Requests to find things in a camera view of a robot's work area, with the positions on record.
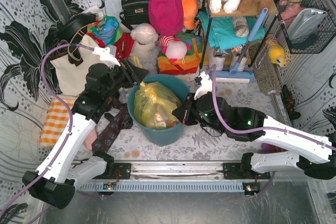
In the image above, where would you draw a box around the yellow trash bag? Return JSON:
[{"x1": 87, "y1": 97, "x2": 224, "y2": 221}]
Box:
[{"x1": 133, "y1": 81, "x2": 182, "y2": 130}]

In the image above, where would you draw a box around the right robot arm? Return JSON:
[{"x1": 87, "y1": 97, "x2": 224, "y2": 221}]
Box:
[{"x1": 172, "y1": 92, "x2": 335, "y2": 180}]

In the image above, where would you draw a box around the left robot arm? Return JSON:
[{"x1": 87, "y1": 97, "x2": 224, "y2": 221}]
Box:
[{"x1": 22, "y1": 59, "x2": 149, "y2": 209}]

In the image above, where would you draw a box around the teal trash bin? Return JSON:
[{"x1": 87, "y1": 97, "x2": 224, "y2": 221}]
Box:
[{"x1": 127, "y1": 74, "x2": 190, "y2": 146}]

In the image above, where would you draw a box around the cream canvas tote bag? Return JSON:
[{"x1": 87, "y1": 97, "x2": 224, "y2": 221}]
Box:
[{"x1": 51, "y1": 47, "x2": 102, "y2": 97}]

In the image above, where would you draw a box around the magenta felt bag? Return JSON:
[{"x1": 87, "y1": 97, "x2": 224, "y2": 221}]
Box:
[{"x1": 149, "y1": 0, "x2": 183, "y2": 36}]

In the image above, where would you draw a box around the cream plush sheep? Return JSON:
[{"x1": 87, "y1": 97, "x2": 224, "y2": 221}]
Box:
[{"x1": 130, "y1": 23, "x2": 159, "y2": 58}]

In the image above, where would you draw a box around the rainbow striped cloth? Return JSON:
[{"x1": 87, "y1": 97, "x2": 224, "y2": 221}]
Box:
[{"x1": 156, "y1": 32, "x2": 203, "y2": 76}]

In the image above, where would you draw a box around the red cloth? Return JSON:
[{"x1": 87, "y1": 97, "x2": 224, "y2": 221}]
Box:
[{"x1": 93, "y1": 33, "x2": 134, "y2": 61}]

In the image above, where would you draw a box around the pink striped plush doll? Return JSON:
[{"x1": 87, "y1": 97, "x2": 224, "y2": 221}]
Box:
[{"x1": 159, "y1": 36, "x2": 191, "y2": 62}]

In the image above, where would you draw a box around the colorful printed scarf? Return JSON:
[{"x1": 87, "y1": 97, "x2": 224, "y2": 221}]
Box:
[{"x1": 87, "y1": 16, "x2": 123, "y2": 47}]

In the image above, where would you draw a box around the blue lint roller mop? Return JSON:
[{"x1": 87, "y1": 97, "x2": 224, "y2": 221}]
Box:
[{"x1": 207, "y1": 7, "x2": 268, "y2": 83}]

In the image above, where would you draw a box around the dark floral necktie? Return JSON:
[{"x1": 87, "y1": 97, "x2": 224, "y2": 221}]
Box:
[{"x1": 92, "y1": 103, "x2": 133, "y2": 155}]

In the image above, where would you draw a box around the black leather handbag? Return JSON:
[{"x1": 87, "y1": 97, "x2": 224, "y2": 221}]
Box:
[{"x1": 119, "y1": 0, "x2": 150, "y2": 30}]

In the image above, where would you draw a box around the white sneaker right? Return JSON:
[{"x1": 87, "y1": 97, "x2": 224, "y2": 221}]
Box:
[{"x1": 230, "y1": 54, "x2": 247, "y2": 72}]

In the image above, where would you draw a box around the black hat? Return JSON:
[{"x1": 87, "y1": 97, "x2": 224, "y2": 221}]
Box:
[{"x1": 57, "y1": 13, "x2": 97, "y2": 42}]

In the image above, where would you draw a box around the pink sponge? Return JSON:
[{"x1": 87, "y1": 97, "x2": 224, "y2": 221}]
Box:
[{"x1": 84, "y1": 127, "x2": 98, "y2": 151}]

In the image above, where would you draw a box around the orange checkered towel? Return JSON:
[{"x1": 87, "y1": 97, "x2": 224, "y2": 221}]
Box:
[{"x1": 39, "y1": 97, "x2": 69, "y2": 147}]

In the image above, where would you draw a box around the purple orange sock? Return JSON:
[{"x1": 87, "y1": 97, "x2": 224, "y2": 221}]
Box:
[{"x1": 261, "y1": 143, "x2": 285, "y2": 154}]

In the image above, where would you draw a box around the beige chenille duster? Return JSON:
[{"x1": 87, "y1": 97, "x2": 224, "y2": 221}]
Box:
[{"x1": 251, "y1": 46, "x2": 281, "y2": 95}]

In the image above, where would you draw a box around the teal folded cloth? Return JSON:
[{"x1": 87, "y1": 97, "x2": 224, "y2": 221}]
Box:
[{"x1": 197, "y1": 12, "x2": 266, "y2": 50}]

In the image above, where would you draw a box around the orange plush toy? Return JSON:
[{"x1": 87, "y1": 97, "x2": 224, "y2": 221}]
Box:
[{"x1": 181, "y1": 0, "x2": 198, "y2": 30}]

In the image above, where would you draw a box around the yellow plush duck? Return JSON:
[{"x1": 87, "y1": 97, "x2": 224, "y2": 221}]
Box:
[{"x1": 265, "y1": 36, "x2": 285, "y2": 67}]

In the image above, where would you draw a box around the silver foil pouch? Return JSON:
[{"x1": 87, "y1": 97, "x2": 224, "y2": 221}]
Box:
[{"x1": 287, "y1": 8, "x2": 328, "y2": 40}]

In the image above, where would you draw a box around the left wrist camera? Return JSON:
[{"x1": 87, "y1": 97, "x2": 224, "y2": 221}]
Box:
[{"x1": 93, "y1": 45, "x2": 121, "y2": 68}]

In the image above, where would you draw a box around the aluminium rail base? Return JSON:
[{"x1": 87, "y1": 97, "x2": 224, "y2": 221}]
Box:
[{"x1": 39, "y1": 159, "x2": 321, "y2": 196}]

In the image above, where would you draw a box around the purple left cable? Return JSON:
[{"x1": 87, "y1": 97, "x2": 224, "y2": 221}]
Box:
[{"x1": 0, "y1": 43, "x2": 95, "y2": 224}]

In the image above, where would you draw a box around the black wire basket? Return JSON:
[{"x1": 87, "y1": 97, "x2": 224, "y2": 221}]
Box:
[{"x1": 274, "y1": 0, "x2": 335, "y2": 54}]

